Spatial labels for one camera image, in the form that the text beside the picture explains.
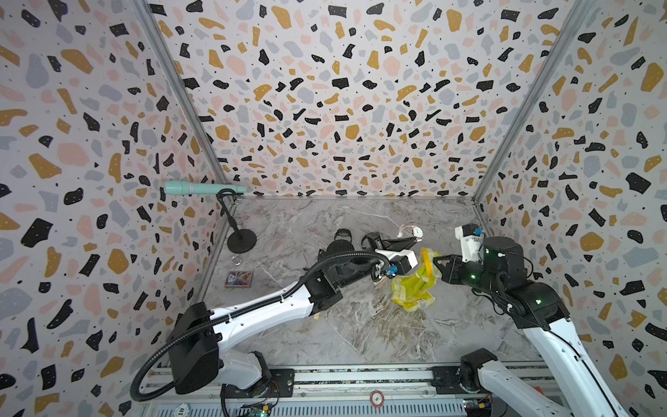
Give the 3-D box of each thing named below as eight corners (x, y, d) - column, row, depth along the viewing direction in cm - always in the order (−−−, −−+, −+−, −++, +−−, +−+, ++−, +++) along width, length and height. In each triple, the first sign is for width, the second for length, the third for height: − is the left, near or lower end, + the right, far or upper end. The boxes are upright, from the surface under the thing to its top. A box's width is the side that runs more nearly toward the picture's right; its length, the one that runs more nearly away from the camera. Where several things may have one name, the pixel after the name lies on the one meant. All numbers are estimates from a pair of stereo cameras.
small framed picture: (225, 287, 94) (223, 284, 93) (230, 273, 98) (228, 271, 96) (250, 287, 95) (248, 284, 93) (253, 274, 98) (252, 271, 96)
